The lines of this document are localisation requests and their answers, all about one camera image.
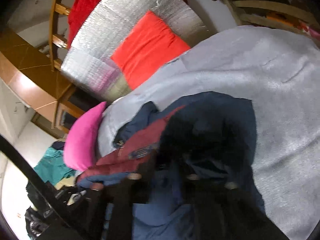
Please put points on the navy blue jacket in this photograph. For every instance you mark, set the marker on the navy blue jacket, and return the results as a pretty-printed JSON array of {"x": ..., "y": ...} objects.
[{"x": 186, "y": 175}]

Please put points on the red-orange pillow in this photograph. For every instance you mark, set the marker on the red-orange pillow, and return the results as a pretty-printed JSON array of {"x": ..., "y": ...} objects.
[{"x": 150, "y": 44}]

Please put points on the silver foil mat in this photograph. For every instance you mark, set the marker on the silver foil mat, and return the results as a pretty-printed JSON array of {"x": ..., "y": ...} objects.
[{"x": 109, "y": 24}]

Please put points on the pink pillow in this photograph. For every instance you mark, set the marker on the pink pillow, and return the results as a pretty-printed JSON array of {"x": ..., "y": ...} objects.
[{"x": 79, "y": 149}]

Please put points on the teal garment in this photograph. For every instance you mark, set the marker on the teal garment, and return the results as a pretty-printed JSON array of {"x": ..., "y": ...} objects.
[{"x": 51, "y": 167}]

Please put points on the wooden bed headboard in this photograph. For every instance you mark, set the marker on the wooden bed headboard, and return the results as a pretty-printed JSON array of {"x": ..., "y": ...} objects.
[{"x": 55, "y": 40}]

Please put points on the grey bed blanket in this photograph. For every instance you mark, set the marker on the grey bed blanket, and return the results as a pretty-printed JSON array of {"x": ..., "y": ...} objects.
[{"x": 277, "y": 70}]

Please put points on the wooden cabinet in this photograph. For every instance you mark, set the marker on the wooden cabinet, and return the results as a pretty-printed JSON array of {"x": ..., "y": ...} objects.
[{"x": 29, "y": 74}]

